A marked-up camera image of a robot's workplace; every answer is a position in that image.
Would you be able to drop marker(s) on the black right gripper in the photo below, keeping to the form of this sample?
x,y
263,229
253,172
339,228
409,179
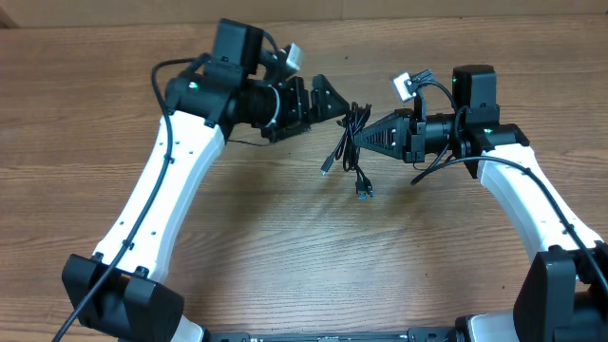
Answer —
x,y
405,136

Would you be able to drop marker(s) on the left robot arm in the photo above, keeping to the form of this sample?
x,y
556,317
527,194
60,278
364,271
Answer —
x,y
246,79

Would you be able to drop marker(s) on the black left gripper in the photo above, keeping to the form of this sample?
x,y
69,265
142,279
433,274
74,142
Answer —
x,y
300,115

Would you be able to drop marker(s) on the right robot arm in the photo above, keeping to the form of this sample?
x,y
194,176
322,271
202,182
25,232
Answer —
x,y
564,294

